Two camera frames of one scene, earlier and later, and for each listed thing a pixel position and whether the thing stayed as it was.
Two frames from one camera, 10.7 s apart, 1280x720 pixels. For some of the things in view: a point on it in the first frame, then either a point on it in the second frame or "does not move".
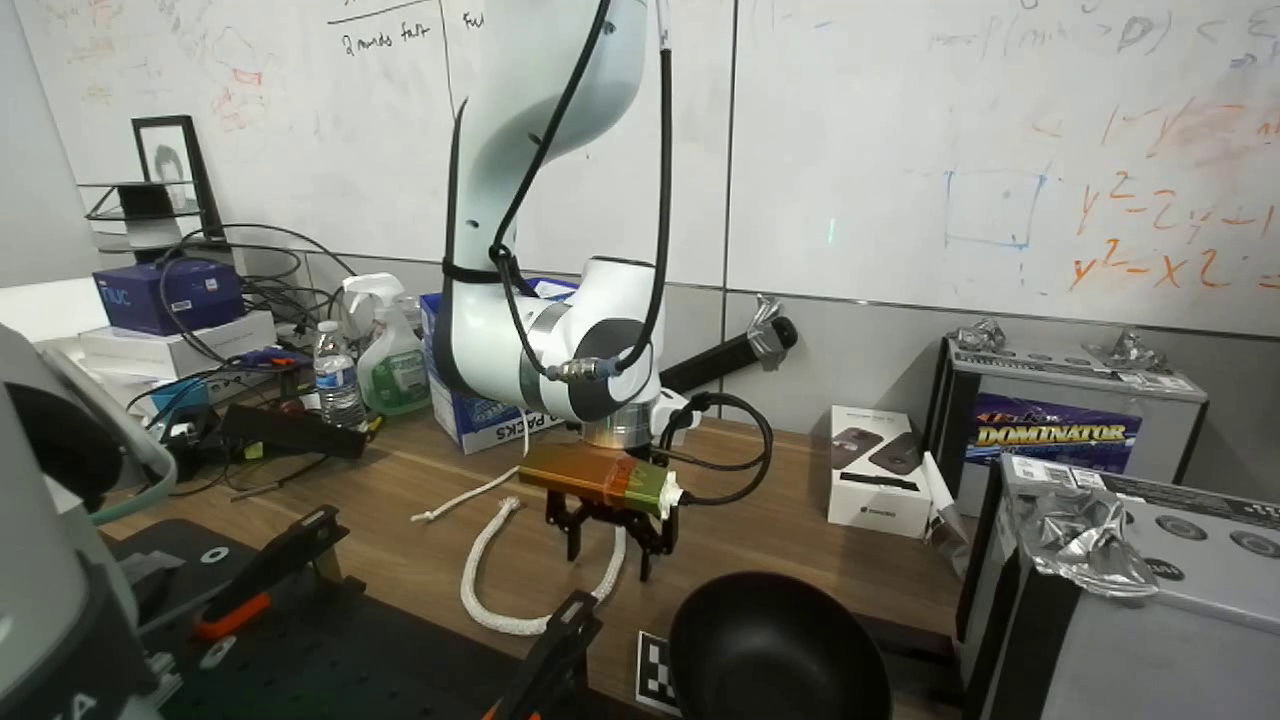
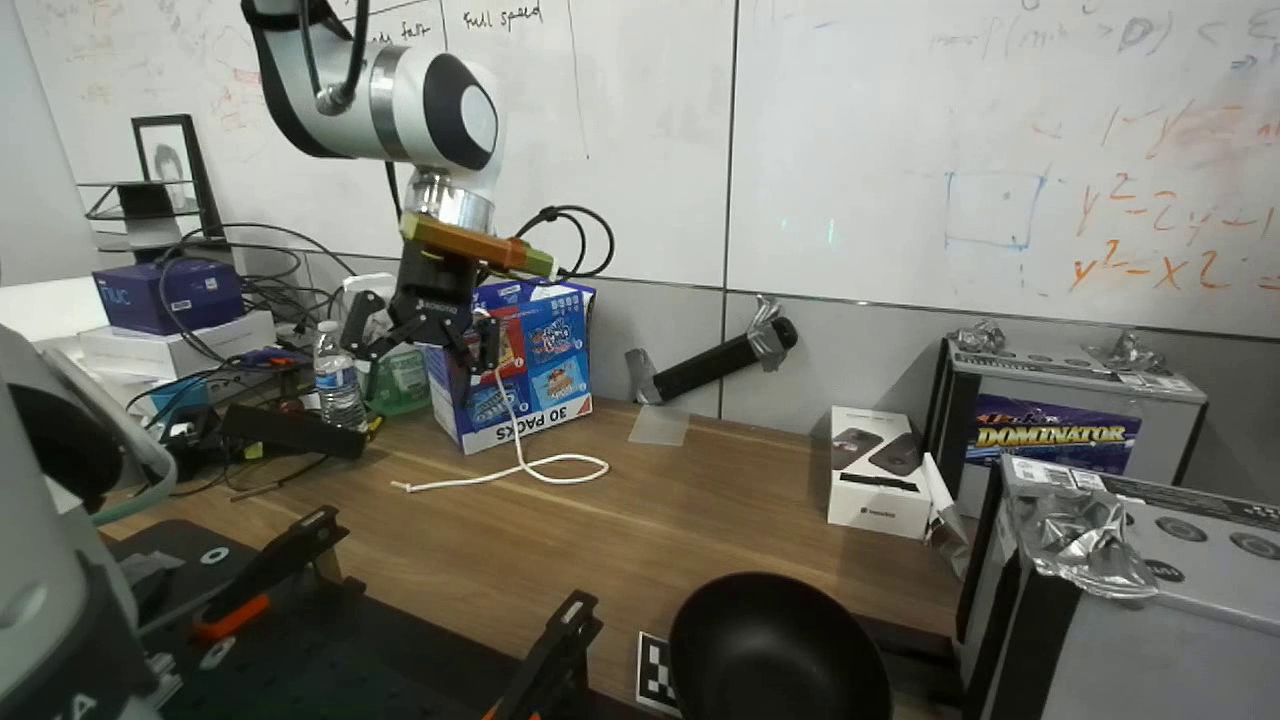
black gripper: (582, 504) → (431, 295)
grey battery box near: (1115, 598) does not move
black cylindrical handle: (747, 348) does not move
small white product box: (877, 473) does not move
